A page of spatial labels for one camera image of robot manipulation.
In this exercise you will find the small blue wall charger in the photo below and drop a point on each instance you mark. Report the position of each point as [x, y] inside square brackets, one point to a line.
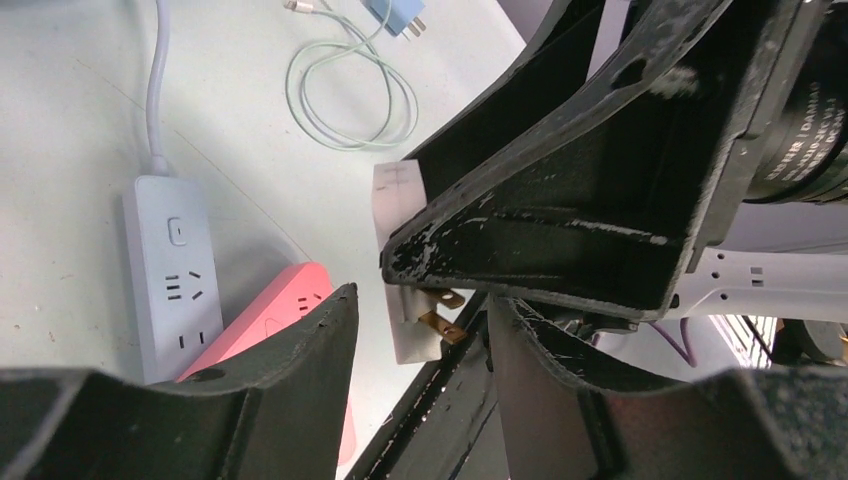
[398, 16]

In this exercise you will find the white adapter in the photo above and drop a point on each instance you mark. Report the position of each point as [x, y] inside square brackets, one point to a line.
[418, 330]

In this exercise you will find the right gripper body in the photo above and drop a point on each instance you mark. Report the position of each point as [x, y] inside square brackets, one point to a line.
[794, 149]

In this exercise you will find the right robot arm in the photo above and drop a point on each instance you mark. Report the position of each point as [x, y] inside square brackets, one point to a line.
[762, 272]

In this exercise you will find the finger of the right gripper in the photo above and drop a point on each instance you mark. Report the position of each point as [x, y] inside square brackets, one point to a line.
[570, 44]
[597, 206]

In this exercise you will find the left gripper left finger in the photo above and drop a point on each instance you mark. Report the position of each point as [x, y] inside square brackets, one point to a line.
[85, 424]

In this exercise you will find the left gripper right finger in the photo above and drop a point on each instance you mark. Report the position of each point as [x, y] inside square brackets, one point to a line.
[570, 411]

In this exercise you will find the light blue long power strip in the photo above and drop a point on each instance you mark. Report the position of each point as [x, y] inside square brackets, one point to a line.
[176, 294]

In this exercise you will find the pink triangular power strip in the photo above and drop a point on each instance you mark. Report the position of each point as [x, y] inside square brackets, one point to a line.
[278, 324]

